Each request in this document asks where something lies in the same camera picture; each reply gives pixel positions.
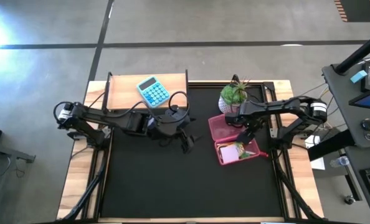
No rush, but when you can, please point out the black table mat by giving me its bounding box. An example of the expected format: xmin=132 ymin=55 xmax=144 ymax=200
xmin=100 ymin=83 xmax=283 ymax=218

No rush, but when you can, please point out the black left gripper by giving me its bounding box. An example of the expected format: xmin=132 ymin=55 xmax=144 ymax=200
xmin=147 ymin=108 xmax=204 ymax=155

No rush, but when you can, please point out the black aluminium table frame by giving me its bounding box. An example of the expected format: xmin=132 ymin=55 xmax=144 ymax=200
xmin=56 ymin=80 xmax=326 ymax=223

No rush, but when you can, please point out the dark grey side desk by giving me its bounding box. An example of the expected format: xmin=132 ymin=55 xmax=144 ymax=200
xmin=321 ymin=62 xmax=370 ymax=224

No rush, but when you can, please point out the turquoise calculator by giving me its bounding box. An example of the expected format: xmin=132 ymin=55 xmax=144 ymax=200
xmin=136 ymin=75 xmax=171 ymax=109

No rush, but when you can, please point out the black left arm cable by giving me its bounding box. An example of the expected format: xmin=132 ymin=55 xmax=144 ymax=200
xmin=110 ymin=90 xmax=191 ymax=119

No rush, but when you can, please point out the succulent in patterned white pot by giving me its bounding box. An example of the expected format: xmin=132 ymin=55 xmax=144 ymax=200
xmin=217 ymin=73 xmax=252 ymax=114

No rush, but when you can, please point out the black caster wheel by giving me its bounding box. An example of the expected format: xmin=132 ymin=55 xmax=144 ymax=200
xmin=343 ymin=194 xmax=358 ymax=206

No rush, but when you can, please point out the black pole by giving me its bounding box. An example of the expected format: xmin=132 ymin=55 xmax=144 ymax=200
xmin=334 ymin=27 xmax=370 ymax=76

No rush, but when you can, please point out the light blue block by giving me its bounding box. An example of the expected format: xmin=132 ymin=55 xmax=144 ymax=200
xmin=350 ymin=70 xmax=369 ymax=84

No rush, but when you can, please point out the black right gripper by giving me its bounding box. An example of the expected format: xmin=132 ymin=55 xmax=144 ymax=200
xmin=224 ymin=103 xmax=258 ymax=146

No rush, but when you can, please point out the wooden shelf with black legs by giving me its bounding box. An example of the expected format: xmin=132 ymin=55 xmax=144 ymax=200
xmin=105 ymin=69 xmax=190 ymax=119

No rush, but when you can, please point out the clear water bottle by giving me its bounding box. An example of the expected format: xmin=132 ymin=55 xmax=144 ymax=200
xmin=329 ymin=155 xmax=351 ymax=169

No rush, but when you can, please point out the black support bracket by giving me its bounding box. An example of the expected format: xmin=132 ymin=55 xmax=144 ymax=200
xmin=307 ymin=128 xmax=356 ymax=162

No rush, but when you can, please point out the white paper sheet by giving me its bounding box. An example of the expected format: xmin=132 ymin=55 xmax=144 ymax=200
xmin=304 ymin=134 xmax=326 ymax=171

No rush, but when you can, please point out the striped rug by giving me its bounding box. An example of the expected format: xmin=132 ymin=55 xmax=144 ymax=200
xmin=333 ymin=0 xmax=370 ymax=24

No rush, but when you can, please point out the pink plastic tray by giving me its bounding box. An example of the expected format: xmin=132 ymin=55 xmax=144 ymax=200
xmin=207 ymin=113 xmax=262 ymax=166

